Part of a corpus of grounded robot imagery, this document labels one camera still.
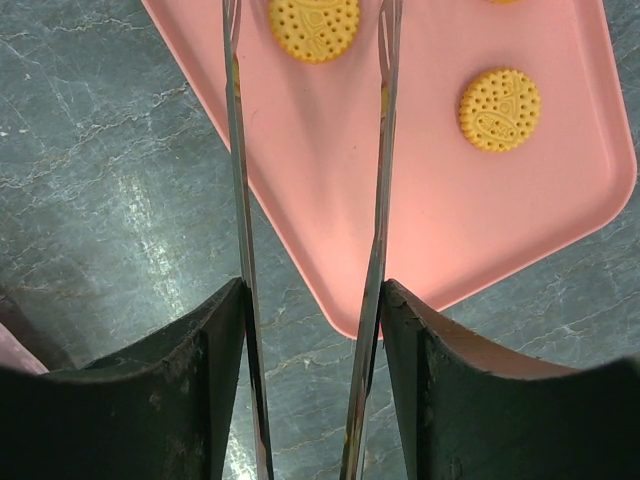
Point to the round biscuit top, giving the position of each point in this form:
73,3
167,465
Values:
503,2

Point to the round biscuit left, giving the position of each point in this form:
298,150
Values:
314,31

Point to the pink dessert tray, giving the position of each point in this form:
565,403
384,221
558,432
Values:
461,218

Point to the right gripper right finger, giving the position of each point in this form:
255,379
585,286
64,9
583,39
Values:
469,408

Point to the round biscuit lower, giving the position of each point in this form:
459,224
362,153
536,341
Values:
499,110

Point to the metal tongs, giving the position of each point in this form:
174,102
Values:
389,39

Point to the pink three-tier cake stand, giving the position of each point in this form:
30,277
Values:
18,340

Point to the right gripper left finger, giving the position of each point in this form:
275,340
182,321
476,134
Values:
159,408

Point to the round biscuit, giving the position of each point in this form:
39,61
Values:
499,110
314,31
503,2

